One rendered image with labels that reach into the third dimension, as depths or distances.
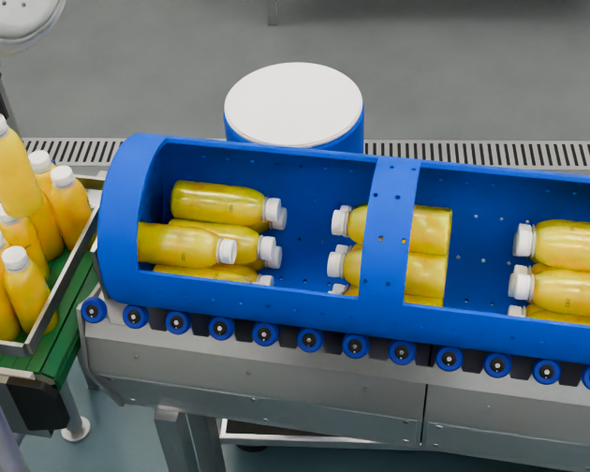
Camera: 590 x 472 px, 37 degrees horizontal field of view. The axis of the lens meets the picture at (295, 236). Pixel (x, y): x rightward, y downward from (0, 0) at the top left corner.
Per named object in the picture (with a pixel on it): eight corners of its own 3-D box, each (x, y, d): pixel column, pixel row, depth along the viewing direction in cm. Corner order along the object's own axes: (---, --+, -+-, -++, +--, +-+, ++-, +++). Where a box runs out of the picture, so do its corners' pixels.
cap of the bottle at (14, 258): (16, 272, 142) (13, 265, 141) (-1, 264, 144) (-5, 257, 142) (33, 258, 144) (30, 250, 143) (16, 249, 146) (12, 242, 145)
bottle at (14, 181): (48, 213, 143) (19, 135, 131) (7, 225, 141) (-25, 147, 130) (40, 187, 147) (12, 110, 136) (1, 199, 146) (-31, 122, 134)
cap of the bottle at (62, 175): (51, 187, 156) (49, 180, 155) (52, 173, 159) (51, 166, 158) (73, 185, 157) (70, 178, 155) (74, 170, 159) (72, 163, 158)
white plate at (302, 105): (264, 50, 188) (264, 54, 189) (198, 124, 171) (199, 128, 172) (383, 80, 179) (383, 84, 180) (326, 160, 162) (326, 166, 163)
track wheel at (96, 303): (104, 300, 147) (109, 298, 149) (80, 297, 148) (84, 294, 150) (103, 326, 148) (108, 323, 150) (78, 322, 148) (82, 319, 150)
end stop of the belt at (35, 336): (33, 355, 144) (28, 344, 142) (29, 354, 144) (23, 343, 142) (115, 192, 171) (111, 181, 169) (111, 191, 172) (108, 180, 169)
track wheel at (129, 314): (146, 305, 146) (151, 302, 148) (121, 302, 147) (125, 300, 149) (145, 331, 146) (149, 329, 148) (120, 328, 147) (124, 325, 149)
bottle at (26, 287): (42, 343, 152) (16, 281, 141) (14, 328, 155) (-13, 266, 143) (67, 317, 156) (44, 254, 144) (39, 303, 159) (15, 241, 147)
